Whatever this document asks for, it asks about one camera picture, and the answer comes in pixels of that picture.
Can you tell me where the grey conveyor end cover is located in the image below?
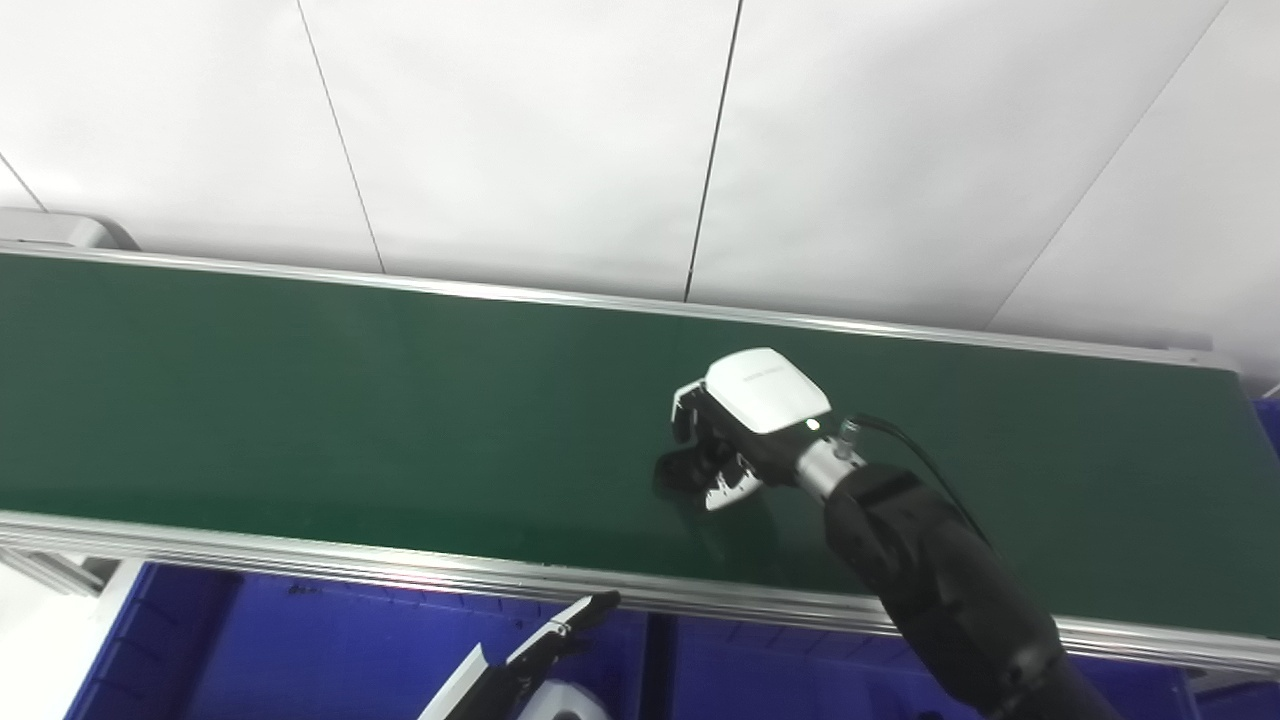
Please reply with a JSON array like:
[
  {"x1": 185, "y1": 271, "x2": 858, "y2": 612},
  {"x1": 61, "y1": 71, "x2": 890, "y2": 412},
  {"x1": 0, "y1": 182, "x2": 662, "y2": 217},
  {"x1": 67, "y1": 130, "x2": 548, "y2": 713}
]
[{"x1": 0, "y1": 207, "x2": 141, "y2": 253}]

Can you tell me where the aluminium conveyor support frame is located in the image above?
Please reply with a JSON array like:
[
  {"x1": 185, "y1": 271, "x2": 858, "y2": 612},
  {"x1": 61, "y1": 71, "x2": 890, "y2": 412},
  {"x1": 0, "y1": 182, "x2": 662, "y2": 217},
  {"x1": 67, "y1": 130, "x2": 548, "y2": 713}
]
[{"x1": 0, "y1": 548, "x2": 123, "y2": 599}]

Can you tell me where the silver aluminium conveyor side rail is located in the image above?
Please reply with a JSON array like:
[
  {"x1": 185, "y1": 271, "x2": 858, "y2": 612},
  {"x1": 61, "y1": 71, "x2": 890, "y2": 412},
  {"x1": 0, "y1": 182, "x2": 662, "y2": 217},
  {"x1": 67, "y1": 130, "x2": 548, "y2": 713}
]
[
  {"x1": 0, "y1": 510, "x2": 1280, "y2": 677},
  {"x1": 0, "y1": 240, "x2": 1241, "y2": 373}
]

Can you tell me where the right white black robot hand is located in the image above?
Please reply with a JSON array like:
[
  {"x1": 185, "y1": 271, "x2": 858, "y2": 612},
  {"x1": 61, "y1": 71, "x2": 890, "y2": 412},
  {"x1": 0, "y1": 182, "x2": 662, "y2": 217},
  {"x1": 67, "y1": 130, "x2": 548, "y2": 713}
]
[{"x1": 670, "y1": 347, "x2": 833, "y2": 513}]

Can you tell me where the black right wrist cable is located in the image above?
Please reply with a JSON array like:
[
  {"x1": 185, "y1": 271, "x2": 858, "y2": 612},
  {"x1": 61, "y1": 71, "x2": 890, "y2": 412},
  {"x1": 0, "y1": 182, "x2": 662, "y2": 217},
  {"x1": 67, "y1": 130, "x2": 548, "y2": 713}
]
[{"x1": 848, "y1": 412, "x2": 997, "y2": 553}]

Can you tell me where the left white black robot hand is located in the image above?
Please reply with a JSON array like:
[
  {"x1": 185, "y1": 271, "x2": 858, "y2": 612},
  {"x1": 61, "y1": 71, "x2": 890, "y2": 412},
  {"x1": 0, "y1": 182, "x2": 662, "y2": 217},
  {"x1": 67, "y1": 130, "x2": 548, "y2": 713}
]
[{"x1": 418, "y1": 590, "x2": 623, "y2": 720}]

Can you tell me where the green conveyor belt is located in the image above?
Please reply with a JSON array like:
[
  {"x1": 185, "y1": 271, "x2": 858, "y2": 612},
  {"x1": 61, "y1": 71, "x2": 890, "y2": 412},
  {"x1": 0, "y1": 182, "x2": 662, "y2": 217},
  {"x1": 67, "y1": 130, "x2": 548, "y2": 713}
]
[{"x1": 0, "y1": 252, "x2": 1280, "y2": 641}]

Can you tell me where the white block with hole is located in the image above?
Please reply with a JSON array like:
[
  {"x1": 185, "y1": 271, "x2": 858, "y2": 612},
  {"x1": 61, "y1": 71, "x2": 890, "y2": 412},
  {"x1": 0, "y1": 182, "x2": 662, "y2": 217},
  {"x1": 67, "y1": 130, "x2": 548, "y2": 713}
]
[{"x1": 520, "y1": 680, "x2": 613, "y2": 720}]

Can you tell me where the black flanged metal part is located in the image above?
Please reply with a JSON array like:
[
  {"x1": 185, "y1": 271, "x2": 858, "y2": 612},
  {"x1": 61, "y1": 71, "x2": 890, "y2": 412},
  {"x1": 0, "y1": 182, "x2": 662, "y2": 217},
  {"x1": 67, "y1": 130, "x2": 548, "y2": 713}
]
[{"x1": 653, "y1": 445, "x2": 737, "y2": 501}]

